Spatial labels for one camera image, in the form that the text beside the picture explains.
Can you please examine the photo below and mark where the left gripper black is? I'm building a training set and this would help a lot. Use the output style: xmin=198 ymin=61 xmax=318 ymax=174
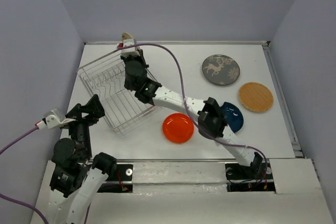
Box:
xmin=63 ymin=92 xmax=106 ymax=157

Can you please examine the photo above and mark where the grey deer plate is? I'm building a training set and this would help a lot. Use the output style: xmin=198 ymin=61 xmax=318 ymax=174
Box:
xmin=202 ymin=54 xmax=240 ymax=86

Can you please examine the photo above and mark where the cream patterned small plate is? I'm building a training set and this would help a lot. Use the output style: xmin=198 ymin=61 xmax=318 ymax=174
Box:
xmin=121 ymin=32 xmax=134 ymax=41

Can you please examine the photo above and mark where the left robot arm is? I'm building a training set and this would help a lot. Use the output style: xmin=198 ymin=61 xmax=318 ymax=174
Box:
xmin=45 ymin=94 xmax=117 ymax=223

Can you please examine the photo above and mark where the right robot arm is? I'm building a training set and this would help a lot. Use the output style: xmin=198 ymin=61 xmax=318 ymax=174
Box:
xmin=118 ymin=46 xmax=265 ymax=178

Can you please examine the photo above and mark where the dark blue leaf dish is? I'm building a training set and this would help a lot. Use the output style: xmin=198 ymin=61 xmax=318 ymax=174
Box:
xmin=221 ymin=102 xmax=244 ymax=133

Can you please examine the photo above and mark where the orange plate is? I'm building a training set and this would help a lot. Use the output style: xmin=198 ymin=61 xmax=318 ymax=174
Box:
xmin=162 ymin=113 xmax=194 ymax=144

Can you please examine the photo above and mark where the woven bamboo plate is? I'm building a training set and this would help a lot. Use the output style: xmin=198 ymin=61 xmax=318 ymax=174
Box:
xmin=238 ymin=82 xmax=274 ymax=113

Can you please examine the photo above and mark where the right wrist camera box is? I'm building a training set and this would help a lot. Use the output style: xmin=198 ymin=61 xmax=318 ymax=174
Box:
xmin=117 ymin=39 xmax=140 ymax=58

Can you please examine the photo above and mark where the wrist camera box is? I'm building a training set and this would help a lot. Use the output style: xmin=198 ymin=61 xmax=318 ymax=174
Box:
xmin=117 ymin=39 xmax=140 ymax=58
xmin=42 ymin=109 xmax=73 ymax=129

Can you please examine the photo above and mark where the wire dish rack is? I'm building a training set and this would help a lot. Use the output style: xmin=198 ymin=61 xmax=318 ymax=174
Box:
xmin=77 ymin=45 xmax=160 ymax=135

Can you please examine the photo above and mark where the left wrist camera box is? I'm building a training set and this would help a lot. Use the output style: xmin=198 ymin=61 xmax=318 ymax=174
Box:
xmin=42 ymin=109 xmax=73 ymax=129

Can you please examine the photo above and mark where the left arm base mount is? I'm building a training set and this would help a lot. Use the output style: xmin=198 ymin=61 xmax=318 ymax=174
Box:
xmin=98 ymin=163 xmax=133 ymax=194

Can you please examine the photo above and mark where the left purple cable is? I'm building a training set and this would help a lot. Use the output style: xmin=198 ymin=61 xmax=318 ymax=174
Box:
xmin=0 ymin=121 xmax=50 ymax=224

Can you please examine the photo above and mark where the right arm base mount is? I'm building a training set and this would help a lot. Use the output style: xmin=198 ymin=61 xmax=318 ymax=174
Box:
xmin=225 ymin=163 xmax=276 ymax=193

